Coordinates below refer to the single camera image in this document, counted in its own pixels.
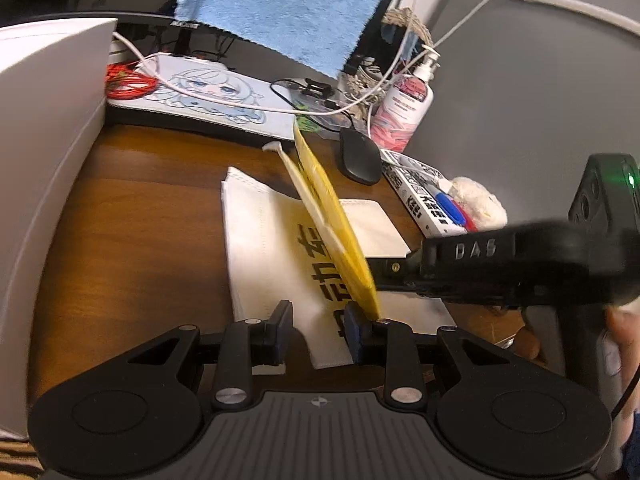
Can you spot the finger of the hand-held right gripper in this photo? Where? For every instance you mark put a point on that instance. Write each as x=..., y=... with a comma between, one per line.
x=395, y=271

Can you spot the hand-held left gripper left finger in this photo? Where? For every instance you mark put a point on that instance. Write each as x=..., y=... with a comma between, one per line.
x=281, y=327

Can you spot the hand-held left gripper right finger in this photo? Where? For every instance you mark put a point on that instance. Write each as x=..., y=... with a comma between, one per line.
x=354, y=335

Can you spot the white and yellow shopping bag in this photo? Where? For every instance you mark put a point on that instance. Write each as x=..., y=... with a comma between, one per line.
x=270, y=240

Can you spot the person's right hand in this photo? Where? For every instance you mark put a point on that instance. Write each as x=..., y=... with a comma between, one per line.
x=625, y=335

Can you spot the black and white box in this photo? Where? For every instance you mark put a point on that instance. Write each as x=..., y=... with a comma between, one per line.
x=415, y=195

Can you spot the blue pen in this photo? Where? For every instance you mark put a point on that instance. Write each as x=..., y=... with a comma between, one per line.
x=450, y=208

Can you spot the white plush toy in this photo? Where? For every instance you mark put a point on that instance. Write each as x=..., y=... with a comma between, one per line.
x=482, y=205

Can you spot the red pen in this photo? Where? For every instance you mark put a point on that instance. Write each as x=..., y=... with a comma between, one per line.
x=469, y=222

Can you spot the black computer mouse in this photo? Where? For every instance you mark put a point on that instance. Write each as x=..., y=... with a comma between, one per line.
x=360, y=157

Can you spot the grey refrigerator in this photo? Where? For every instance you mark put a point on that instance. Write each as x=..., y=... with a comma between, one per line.
x=525, y=100

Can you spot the pink label pump bottle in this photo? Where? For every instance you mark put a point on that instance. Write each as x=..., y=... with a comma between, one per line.
x=405, y=105

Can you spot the cartoon print mouse pad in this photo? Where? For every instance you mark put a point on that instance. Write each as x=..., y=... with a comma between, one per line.
x=210, y=90

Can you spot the blue fluffy towel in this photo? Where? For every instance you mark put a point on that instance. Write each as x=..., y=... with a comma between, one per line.
x=290, y=5

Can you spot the striped brown cloth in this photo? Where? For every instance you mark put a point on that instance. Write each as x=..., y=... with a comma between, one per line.
x=17, y=460

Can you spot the white cardboard box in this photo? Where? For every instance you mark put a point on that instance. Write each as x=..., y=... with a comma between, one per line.
x=45, y=135

